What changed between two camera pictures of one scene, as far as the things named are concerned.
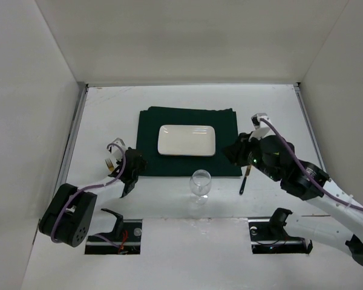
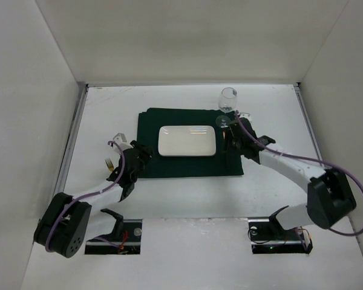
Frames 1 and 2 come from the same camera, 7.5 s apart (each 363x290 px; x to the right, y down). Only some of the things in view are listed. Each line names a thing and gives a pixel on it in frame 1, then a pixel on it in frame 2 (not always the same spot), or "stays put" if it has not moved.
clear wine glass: [200, 183] to [227, 101]
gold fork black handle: [110, 165] stays put
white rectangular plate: [186, 140] stays put
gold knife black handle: [247, 171] to [225, 151]
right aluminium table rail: [303, 106] stays put
